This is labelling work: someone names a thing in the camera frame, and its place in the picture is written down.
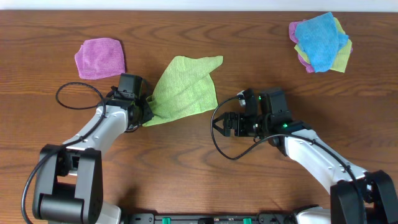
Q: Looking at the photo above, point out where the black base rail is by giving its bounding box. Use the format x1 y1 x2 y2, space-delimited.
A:
121 213 297 224

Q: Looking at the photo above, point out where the purple cloth in pile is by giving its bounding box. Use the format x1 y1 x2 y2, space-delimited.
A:
288 19 353 74

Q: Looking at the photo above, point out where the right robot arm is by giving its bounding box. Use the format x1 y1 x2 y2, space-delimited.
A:
211 88 397 223

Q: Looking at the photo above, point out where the right black cable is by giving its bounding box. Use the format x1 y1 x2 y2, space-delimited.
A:
210 95 364 224

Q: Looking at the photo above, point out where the light green cloth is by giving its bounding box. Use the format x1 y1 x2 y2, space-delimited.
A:
143 55 223 127

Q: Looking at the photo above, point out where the yellow-green cloth in pile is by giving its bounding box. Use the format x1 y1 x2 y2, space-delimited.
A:
294 17 353 73

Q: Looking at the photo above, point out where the blue cloth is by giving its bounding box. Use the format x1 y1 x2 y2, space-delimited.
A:
289 12 353 73

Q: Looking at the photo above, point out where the folded purple cloth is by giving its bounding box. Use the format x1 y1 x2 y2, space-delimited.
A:
75 38 126 80

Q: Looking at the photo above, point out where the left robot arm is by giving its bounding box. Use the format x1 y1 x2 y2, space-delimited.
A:
21 73 154 223

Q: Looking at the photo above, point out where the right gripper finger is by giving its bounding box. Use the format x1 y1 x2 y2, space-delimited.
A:
215 128 231 137
212 112 229 128

